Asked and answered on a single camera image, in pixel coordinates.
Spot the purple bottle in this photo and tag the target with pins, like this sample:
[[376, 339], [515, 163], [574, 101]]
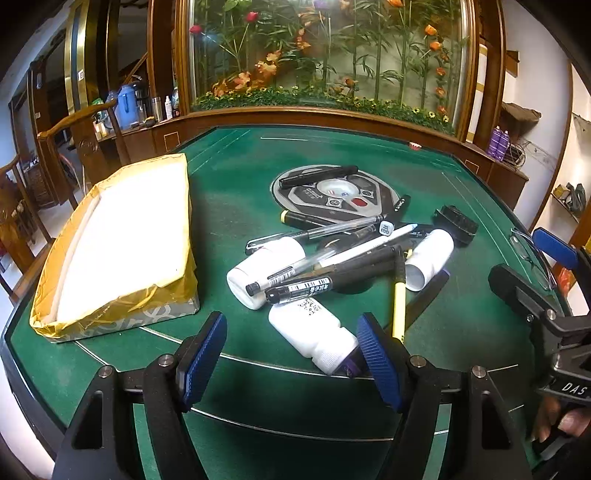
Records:
[[505, 146], [495, 143]]

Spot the wooden chair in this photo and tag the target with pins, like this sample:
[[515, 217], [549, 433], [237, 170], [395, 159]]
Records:
[[14, 230], [87, 152]]

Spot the steel cup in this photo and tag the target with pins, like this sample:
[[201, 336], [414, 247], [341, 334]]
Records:
[[158, 110]]

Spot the eyeglasses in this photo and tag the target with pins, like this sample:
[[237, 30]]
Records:
[[526, 247]]

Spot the glass flower display cabinet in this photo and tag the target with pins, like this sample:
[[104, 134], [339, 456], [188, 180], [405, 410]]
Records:
[[323, 55]]

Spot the white pen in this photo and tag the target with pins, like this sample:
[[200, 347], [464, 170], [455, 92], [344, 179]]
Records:
[[392, 233]]

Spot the black thermos jug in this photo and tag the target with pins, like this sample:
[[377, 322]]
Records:
[[140, 99]]

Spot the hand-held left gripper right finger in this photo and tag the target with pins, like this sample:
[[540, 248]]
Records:
[[376, 355]]

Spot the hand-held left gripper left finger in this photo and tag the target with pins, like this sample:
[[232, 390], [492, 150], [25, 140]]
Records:
[[203, 360]]

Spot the small white bottle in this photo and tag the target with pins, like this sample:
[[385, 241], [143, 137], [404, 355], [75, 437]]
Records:
[[167, 108]]

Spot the blue thermos jug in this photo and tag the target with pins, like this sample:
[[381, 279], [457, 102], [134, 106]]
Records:
[[125, 108]]

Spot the small purple object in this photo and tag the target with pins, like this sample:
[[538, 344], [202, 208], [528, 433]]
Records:
[[352, 365]]

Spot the white bottle front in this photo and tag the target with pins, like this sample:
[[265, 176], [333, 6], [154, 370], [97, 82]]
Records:
[[318, 337]]

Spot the brown wall shelf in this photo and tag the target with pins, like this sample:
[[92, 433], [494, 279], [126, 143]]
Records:
[[519, 113]]

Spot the round table control panel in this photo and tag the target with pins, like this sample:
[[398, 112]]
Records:
[[341, 189]]

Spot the black marker white print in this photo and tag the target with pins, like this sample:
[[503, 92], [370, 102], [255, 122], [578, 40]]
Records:
[[300, 290]]

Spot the black marker yellow end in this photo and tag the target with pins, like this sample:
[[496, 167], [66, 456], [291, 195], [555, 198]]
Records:
[[323, 217]]

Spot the white plastic bottle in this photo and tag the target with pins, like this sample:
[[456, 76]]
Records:
[[277, 254], [431, 256]]

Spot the orange packet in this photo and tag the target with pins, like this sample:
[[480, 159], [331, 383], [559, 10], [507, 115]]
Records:
[[565, 279]]

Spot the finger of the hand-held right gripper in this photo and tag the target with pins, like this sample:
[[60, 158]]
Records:
[[512, 284], [554, 247]]

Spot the grey green bag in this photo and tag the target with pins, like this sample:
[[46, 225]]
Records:
[[575, 196]]

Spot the person's right hand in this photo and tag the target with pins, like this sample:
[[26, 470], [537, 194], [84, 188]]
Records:
[[572, 422]]

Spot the clear gel pen black grip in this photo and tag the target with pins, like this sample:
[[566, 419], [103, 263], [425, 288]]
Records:
[[277, 276]]

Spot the black marker white end label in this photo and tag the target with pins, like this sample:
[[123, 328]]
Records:
[[399, 207]]

